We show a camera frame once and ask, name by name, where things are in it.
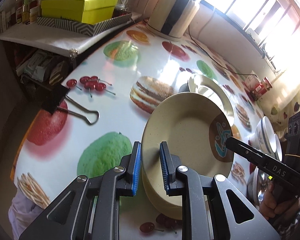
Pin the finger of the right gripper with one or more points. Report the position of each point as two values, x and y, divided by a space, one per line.
250 153

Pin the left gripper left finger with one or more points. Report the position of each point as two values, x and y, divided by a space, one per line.
88 208

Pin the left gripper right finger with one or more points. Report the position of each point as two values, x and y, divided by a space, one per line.
212 208

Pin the small blue striped bowl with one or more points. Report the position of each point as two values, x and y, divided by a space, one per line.
278 152

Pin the stainless steel bowl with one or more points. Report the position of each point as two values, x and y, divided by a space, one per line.
257 185

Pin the large blue striped bowl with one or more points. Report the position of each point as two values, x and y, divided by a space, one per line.
263 138

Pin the large beige fish plate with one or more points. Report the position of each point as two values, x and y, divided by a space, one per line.
196 130

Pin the right hand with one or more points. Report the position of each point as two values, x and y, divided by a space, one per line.
269 207

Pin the heart patterned curtain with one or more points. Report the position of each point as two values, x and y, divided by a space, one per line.
283 100

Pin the red lidded sauce jar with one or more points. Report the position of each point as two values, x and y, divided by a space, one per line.
261 88

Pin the white cup behind jar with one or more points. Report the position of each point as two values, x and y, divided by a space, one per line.
251 81

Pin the black binder clip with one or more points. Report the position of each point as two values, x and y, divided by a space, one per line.
57 99

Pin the fruit print tablecloth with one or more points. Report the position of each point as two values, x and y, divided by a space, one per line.
49 154

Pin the white side shelf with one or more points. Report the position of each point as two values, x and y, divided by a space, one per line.
59 41

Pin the zigzag patterned tray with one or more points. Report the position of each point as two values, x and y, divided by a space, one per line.
84 28

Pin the cream electric kettle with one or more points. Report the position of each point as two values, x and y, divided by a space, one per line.
171 18

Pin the lower lime green box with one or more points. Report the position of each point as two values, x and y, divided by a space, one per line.
82 11

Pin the black tracker camera box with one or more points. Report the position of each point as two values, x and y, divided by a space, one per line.
293 135

